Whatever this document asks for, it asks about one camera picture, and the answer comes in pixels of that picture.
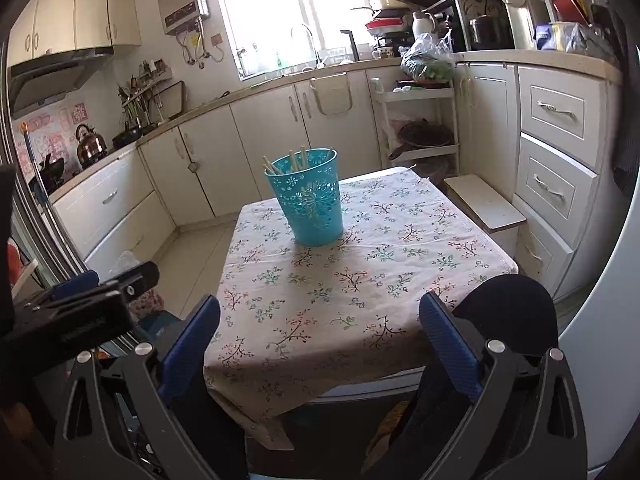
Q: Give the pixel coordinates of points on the person's dark trouser leg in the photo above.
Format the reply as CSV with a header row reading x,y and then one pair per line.
x,y
510,300

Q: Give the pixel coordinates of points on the plastic bag of vegetables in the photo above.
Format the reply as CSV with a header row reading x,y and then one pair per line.
x,y
427,65

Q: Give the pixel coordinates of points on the teal cardboard box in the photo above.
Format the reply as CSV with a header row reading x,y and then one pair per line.
x,y
162,327

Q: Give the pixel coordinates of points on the red shallow pot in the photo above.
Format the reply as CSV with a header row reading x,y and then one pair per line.
x,y
385,25

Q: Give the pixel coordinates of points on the white trolley rack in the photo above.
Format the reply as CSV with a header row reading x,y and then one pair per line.
x,y
425,94

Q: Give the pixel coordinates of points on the pink wall stickers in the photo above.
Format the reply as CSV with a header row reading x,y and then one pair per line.
x,y
60,147

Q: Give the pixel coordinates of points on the blue package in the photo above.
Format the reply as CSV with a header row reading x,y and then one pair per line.
x,y
544,36

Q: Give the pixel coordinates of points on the pile of wooden chopsticks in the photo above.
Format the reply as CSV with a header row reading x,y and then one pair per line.
x,y
293,160

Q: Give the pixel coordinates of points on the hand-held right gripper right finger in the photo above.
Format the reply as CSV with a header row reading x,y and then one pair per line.
x,y
450,350

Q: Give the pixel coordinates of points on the wall socket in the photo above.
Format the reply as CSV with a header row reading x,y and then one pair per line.
x,y
216,39

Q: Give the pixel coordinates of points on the kitchen window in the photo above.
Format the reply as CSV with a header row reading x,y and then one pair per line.
x,y
260,10

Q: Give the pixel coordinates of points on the cream base cabinets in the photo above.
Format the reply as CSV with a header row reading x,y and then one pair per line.
x,y
260,135

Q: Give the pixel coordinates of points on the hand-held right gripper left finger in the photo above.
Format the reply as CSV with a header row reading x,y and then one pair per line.
x,y
190,350

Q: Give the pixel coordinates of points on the white step stool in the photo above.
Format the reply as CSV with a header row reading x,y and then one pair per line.
x,y
482,200

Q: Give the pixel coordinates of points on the white appliance side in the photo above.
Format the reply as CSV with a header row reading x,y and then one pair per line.
x,y
600,335

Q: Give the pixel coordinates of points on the trash bin with floral bag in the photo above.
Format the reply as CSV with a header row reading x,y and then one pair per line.
x,y
150,305

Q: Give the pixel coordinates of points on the black wok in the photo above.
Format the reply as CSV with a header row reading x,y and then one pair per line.
x,y
52,170

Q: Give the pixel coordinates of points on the chrome sink faucet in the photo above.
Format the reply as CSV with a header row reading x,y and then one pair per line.
x,y
317,52

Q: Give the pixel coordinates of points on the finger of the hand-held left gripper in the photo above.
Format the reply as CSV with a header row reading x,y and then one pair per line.
x,y
135,282
75,282

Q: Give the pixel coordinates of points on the red saucepan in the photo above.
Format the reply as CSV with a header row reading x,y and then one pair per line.
x,y
570,7

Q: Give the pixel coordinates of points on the white electric air pot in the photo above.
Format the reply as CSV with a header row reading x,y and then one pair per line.
x,y
520,20

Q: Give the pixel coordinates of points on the patterned mug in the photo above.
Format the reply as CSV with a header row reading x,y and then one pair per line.
x,y
383,52

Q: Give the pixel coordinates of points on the silver wall water heater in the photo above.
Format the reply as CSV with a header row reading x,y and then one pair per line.
x,y
180,0

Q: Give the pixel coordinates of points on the cream wall cabinets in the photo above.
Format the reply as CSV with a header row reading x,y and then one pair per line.
x,y
75,20

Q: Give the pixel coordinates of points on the white thermos jug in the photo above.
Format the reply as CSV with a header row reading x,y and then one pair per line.
x,y
421,26

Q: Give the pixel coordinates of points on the black frying pan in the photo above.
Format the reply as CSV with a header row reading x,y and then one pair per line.
x,y
126,137

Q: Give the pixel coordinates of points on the white hanging door bin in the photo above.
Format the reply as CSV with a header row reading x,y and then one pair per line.
x,y
330,96

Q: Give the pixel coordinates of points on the leaning dark-rimmed tray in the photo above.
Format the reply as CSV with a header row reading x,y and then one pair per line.
x,y
172,100

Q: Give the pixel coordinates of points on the clear plastic bag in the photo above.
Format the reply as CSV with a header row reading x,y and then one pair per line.
x,y
575,37

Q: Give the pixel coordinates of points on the black water tap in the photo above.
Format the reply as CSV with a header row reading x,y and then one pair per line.
x,y
354,45

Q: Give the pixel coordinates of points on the metal sliding door frame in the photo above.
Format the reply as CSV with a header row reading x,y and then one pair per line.
x,y
65,255

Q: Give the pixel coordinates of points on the floral tablecloth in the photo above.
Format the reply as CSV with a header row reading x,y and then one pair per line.
x,y
350,260

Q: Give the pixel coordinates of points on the wall utensil rack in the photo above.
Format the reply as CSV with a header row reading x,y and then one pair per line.
x,y
137,97

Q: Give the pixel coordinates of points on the grey range hood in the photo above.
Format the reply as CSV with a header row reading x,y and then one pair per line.
x,y
45,80

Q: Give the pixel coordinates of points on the blue perforated plastic basket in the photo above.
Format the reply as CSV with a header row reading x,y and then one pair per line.
x,y
310,210

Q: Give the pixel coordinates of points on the black rice cooker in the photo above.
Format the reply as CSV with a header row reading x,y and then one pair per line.
x,y
490,34

